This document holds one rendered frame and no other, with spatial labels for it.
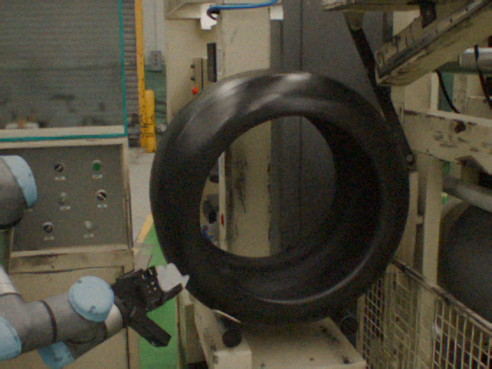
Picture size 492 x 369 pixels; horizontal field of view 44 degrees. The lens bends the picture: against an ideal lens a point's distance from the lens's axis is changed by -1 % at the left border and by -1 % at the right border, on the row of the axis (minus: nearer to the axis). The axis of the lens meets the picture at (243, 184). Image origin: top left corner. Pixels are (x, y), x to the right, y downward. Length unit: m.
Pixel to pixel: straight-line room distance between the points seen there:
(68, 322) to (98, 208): 1.08
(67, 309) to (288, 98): 0.61
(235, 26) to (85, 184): 0.76
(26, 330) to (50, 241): 1.13
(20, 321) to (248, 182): 0.87
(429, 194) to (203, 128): 0.79
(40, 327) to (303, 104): 0.68
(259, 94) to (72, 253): 1.02
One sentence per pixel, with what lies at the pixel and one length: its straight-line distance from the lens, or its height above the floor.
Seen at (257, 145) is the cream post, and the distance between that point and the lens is 1.68.
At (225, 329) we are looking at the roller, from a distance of 1.42.
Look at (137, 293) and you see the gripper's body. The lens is 1.25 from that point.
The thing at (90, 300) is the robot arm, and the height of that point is 1.14.
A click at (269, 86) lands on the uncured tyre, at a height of 1.46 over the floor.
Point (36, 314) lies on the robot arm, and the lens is 1.03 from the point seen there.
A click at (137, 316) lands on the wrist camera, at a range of 1.23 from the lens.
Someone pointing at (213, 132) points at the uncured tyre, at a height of 1.37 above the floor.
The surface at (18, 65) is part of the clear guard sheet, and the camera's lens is 2.03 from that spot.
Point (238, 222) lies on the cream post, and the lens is 1.71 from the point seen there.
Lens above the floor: 1.52
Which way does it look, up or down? 12 degrees down
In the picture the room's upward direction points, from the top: 1 degrees counter-clockwise
